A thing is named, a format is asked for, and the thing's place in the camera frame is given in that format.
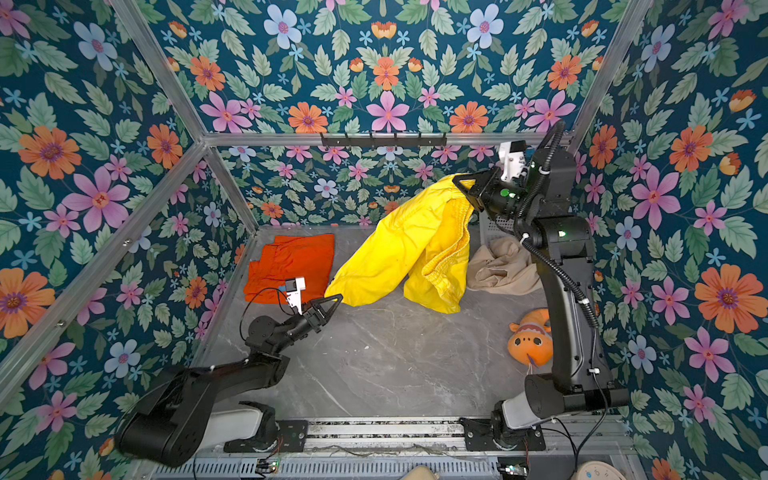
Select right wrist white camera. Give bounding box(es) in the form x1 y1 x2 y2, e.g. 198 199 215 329
498 140 528 184

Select beige shorts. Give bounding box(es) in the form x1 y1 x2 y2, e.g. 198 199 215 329
467 236 542 296

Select orange plush toy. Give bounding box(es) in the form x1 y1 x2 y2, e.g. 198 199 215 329
507 308 554 369

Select yellow shorts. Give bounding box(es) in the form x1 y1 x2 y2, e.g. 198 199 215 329
325 175 474 314

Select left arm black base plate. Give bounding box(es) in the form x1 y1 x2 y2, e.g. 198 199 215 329
223 418 309 454

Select white plastic laundry basket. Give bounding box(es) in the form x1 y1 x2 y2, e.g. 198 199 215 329
479 211 515 247

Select white round device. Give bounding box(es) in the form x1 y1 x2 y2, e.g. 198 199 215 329
570 460 626 480

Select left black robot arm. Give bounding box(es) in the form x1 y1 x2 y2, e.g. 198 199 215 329
115 294 343 467

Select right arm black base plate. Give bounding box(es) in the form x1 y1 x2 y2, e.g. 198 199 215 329
459 417 546 452

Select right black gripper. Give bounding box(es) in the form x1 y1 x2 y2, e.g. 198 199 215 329
455 168 542 229

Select black wall hook rail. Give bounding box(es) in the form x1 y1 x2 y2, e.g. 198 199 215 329
320 133 448 148

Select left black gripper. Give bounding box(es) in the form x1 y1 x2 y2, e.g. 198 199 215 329
271 295 341 360

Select wrist white camera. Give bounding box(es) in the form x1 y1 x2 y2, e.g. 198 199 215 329
498 140 528 184
284 277 306 314

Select beige rounded object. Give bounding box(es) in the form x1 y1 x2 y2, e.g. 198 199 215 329
400 465 440 480

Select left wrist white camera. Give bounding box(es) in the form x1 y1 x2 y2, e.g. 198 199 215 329
284 277 306 314

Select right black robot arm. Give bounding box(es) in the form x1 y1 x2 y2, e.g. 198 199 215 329
453 120 630 450

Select orange shorts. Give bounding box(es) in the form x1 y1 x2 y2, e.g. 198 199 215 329
243 234 335 304

